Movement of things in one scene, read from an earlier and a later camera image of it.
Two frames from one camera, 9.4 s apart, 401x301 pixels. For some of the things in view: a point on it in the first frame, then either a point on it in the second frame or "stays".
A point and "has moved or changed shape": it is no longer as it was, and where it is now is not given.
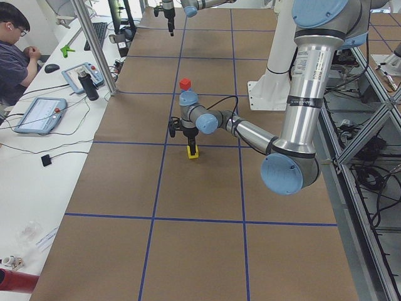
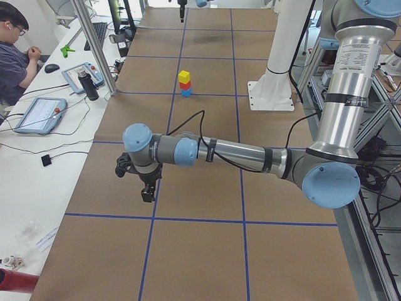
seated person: [17, 63] stays
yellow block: [190, 156] has moved or changed shape
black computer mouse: [51, 67] stays
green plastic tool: [64, 50] stays
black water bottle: [89, 87] stays
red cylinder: [12, 280] stays
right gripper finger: [193, 146] → [151, 193]
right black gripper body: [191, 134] → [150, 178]
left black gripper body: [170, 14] → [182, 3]
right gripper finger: [190, 143] → [146, 193]
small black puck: [46, 160] stays
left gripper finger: [171, 25] → [182, 12]
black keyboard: [100, 28] stays
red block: [185, 84] stays
